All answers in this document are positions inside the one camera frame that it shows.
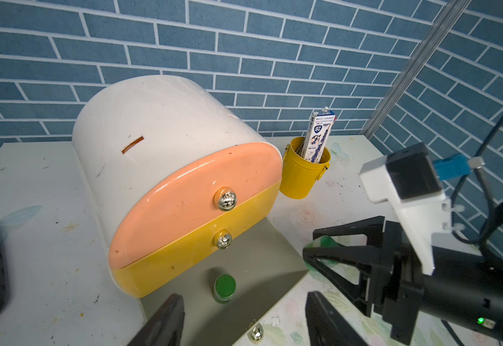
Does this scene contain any white round drawer cabinet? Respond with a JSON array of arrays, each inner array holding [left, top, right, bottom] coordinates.
[[72, 75, 268, 277]]

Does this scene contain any yellow metal bucket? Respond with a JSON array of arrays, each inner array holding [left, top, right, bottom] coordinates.
[[280, 137, 331, 199]]

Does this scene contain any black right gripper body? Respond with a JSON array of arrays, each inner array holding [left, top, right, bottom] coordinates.
[[363, 220, 503, 344]]

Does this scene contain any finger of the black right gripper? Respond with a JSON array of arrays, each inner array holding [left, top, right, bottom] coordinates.
[[313, 216, 385, 247], [302, 246, 381, 317]]

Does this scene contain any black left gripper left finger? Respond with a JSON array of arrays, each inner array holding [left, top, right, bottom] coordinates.
[[127, 294, 185, 346]]

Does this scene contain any blue white pencil box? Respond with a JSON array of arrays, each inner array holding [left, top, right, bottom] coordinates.
[[301, 107, 337, 164]]

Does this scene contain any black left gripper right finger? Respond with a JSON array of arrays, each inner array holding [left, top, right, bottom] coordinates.
[[305, 291, 368, 346]]

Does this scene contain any green paint can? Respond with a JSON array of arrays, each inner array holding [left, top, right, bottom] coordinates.
[[303, 235, 348, 271], [213, 274, 237, 304]]

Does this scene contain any orange top drawer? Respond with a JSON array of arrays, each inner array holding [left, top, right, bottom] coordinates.
[[109, 142, 282, 269]]

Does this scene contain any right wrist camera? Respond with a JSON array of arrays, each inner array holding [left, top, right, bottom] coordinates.
[[358, 142, 486, 276]]

